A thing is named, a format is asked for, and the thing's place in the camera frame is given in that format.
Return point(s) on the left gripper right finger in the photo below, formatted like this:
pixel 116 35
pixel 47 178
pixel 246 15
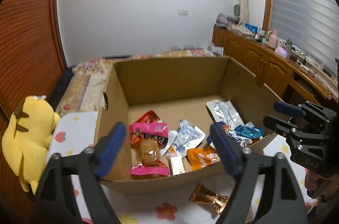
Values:
pixel 281 198

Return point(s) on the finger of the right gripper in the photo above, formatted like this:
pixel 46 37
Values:
pixel 299 111
pixel 289 131

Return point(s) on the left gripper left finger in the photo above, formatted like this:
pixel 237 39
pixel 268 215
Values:
pixel 55 200

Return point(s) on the blue foil candy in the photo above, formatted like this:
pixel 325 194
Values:
pixel 249 132

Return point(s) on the blue top white duck pack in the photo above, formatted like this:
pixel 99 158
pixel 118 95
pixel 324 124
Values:
pixel 242 141

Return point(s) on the long clear white snack pack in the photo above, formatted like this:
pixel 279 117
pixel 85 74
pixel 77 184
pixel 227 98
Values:
pixel 224 111

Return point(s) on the pink packaged braised egg snack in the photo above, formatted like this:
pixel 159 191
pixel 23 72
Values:
pixel 147 140

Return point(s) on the copper foil candy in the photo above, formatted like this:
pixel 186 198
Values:
pixel 203 195

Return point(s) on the red top white duck pack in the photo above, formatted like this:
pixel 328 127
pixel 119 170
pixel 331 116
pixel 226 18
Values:
pixel 147 123

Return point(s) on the small white wafer pack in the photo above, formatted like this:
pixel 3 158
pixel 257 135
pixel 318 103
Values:
pixel 177 165

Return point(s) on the small silver orange snack pack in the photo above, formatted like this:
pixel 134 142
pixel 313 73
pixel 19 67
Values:
pixel 188 136

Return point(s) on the orange chicken feet snack pack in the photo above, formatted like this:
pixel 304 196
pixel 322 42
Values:
pixel 202 157

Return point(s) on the person's right hand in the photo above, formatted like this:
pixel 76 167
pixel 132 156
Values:
pixel 329 193

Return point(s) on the wooden sideboard cabinet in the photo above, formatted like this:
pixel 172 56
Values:
pixel 272 70

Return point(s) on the white power strip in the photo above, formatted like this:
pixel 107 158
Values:
pixel 303 68

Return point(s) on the pink tissue box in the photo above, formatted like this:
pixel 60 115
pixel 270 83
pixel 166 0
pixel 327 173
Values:
pixel 280 51

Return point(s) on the yellow Pikachu plush toy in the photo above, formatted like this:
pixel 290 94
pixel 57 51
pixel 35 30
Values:
pixel 27 138

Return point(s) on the green cap glass bottle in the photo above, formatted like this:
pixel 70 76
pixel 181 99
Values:
pixel 288 46

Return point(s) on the pink thermos jug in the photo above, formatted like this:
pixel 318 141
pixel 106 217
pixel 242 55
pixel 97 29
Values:
pixel 273 39

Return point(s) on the floral bed blanket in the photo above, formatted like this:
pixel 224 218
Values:
pixel 80 87

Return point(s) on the blue small box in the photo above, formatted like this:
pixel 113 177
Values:
pixel 252 28

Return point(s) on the grey window blind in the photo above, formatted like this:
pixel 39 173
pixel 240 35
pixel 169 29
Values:
pixel 311 25

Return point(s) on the brown cardboard box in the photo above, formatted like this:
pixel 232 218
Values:
pixel 175 89

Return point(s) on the folded patterned fabric pile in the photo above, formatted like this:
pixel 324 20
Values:
pixel 226 22

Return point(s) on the small white fan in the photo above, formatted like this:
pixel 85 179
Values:
pixel 236 10

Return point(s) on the wooden louvered wardrobe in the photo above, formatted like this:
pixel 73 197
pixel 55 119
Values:
pixel 32 56

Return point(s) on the white wall switch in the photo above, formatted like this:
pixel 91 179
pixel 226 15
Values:
pixel 183 12

